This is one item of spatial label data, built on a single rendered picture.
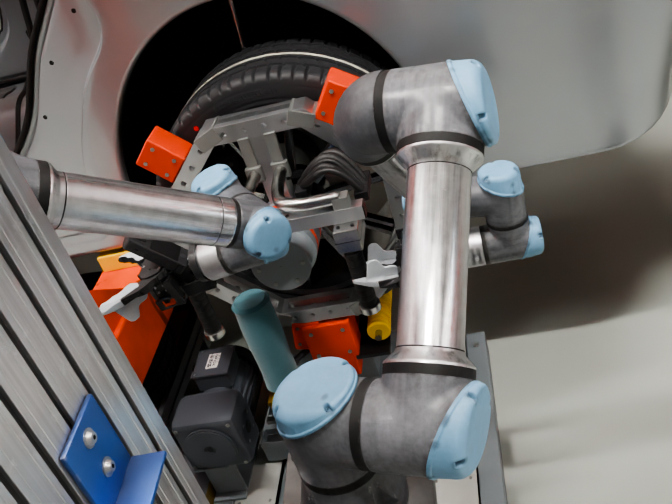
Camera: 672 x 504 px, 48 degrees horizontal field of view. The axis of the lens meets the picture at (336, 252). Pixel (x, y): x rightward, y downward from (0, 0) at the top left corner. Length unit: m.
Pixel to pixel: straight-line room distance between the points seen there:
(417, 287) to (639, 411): 1.41
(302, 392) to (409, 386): 0.14
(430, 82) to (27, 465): 0.66
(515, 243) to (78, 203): 0.78
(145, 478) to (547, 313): 2.02
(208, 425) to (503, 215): 0.98
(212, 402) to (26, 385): 1.41
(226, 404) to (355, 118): 1.13
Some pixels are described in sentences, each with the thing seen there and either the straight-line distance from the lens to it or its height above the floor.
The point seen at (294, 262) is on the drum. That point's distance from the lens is 1.56.
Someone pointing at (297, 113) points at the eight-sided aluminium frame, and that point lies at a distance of 1.55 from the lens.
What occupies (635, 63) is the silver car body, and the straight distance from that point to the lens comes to 1.85.
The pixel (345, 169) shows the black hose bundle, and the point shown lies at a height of 1.02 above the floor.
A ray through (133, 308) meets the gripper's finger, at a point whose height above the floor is 0.98.
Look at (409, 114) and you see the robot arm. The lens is 1.00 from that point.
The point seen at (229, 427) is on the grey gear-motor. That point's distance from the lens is 1.98.
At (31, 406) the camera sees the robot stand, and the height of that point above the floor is 1.33.
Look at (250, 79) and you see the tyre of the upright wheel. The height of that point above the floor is 1.17.
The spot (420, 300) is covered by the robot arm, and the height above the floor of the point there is 1.11.
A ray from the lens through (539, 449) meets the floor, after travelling 2.20.
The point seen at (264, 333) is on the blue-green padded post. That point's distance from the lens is 1.72.
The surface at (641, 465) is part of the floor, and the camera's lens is 2.16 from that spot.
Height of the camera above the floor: 1.67
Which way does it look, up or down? 32 degrees down
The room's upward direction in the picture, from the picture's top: 18 degrees counter-clockwise
